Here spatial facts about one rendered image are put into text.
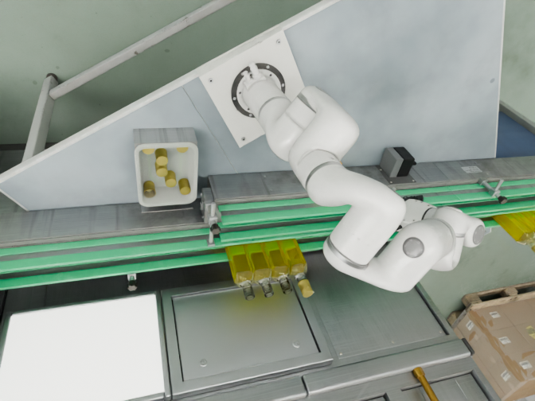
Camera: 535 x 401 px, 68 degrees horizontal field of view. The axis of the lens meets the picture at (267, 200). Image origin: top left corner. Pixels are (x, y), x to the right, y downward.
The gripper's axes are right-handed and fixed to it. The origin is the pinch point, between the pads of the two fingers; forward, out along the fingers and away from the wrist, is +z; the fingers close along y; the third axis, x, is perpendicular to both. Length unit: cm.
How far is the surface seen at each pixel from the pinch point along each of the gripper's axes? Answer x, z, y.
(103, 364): 6, 25, -87
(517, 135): -43, 19, 107
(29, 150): 57, 70, -68
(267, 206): 11.9, 25.0, -23.1
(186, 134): 43, 33, -32
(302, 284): -7.9, 9.6, -31.4
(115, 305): 10, 40, -77
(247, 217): 14.5, 23.4, -31.5
